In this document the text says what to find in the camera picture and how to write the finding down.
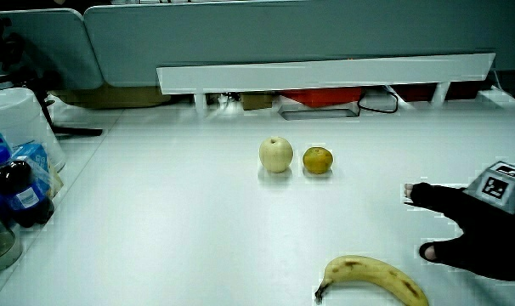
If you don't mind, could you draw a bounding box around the person's right hand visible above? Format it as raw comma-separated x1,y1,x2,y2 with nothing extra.
403,160,515,282

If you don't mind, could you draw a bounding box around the yellow banana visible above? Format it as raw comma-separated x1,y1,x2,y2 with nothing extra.
314,254,430,306

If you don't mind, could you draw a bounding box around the orange tangerine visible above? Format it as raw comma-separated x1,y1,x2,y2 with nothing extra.
302,146,334,175

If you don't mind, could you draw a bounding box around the grey flat tray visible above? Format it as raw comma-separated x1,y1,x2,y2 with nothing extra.
277,103,360,122

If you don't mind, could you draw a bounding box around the pale yellow apple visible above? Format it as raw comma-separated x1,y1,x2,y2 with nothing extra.
258,136,294,174

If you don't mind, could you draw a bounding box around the white desk shelf riser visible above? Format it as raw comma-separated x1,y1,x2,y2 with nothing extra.
156,52,496,112

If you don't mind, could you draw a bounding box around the brown cardboard box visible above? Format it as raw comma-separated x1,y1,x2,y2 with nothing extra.
239,93,274,111

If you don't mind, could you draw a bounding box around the grey desk partition panel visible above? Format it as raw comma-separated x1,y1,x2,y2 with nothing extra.
82,0,515,88
0,8,105,91

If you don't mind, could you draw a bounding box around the blue drink carton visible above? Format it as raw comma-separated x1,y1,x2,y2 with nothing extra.
11,142,64,199

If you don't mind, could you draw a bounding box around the dark soda bottle blue label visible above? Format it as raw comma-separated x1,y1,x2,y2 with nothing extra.
0,144,55,230

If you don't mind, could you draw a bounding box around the white plastic bucket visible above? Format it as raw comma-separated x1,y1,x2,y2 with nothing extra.
0,87,67,173

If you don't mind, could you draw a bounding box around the black cable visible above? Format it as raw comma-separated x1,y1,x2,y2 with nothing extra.
356,88,400,115

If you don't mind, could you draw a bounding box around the black camera tripod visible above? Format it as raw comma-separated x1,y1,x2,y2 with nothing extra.
0,14,104,139

